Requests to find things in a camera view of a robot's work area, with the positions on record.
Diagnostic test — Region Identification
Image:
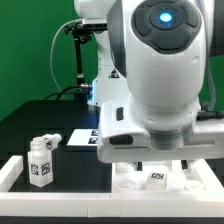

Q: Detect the white camera cable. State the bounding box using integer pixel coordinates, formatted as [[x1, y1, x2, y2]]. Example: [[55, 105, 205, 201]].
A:
[[49, 18, 84, 94]]

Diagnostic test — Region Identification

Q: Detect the black camera stand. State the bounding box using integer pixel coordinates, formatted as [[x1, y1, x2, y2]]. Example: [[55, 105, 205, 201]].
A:
[[64, 24, 92, 103]]

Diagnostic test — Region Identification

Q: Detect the white square tabletop panel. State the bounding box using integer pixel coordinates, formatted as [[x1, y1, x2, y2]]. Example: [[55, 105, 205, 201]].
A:
[[111, 159, 218, 194]]

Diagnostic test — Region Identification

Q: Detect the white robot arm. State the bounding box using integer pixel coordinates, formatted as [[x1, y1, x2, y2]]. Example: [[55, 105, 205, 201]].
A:
[[74, 0, 224, 163]]

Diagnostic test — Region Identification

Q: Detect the white marker base plate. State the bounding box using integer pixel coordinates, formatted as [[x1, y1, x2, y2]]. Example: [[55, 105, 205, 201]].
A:
[[67, 129, 98, 146]]

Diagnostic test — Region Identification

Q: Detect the white U-shaped obstacle fence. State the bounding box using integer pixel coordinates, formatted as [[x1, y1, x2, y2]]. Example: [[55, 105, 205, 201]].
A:
[[0, 156, 224, 218]]

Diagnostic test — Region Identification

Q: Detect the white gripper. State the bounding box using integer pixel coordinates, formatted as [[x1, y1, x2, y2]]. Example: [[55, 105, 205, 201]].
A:
[[97, 100, 224, 171]]

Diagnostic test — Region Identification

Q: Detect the grey camera on stand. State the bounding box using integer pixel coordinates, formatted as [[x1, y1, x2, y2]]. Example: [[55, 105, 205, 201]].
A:
[[82, 18, 107, 30]]

